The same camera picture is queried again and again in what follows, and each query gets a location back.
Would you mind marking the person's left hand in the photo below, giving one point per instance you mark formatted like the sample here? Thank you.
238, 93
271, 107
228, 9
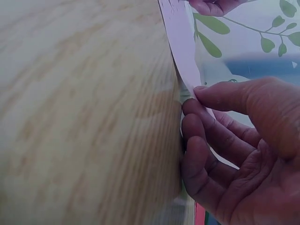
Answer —
211, 7

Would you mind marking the person's right hand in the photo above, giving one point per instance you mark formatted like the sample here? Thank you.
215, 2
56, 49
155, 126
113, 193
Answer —
257, 178

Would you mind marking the person's left fingers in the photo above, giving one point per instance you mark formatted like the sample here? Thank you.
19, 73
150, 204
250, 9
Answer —
209, 8

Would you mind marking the white paper sheet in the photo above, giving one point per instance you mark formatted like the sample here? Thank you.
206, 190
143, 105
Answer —
180, 35

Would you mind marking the red flat sheet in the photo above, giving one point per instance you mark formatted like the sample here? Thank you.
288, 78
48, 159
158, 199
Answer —
200, 214

